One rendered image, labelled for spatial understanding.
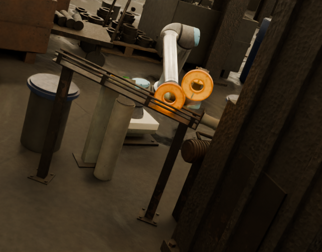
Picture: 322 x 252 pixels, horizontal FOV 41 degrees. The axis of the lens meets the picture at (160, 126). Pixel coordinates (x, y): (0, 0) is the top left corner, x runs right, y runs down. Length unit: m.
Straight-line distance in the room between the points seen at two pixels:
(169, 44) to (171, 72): 0.25
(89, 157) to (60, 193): 0.40
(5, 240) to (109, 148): 0.82
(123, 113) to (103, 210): 0.55
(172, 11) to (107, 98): 2.84
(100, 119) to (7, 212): 0.80
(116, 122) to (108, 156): 0.22
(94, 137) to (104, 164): 0.20
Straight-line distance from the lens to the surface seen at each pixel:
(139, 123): 3.18
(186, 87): 2.15
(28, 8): 4.06
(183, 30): 2.83
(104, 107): 2.64
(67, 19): 4.51
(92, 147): 2.76
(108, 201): 2.53
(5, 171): 2.59
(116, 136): 2.55
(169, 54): 2.61
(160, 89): 2.18
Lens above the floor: 1.42
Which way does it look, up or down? 23 degrees down
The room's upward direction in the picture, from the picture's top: 20 degrees clockwise
